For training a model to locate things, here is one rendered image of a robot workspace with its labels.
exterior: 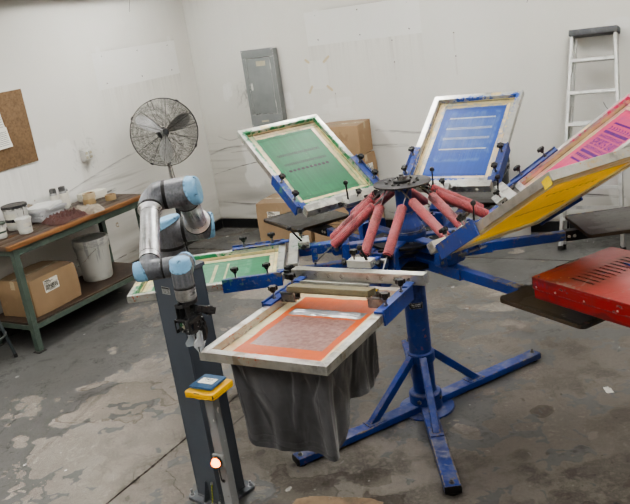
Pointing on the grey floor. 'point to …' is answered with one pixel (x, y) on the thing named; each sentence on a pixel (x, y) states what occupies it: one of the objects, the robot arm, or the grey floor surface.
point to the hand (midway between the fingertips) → (200, 348)
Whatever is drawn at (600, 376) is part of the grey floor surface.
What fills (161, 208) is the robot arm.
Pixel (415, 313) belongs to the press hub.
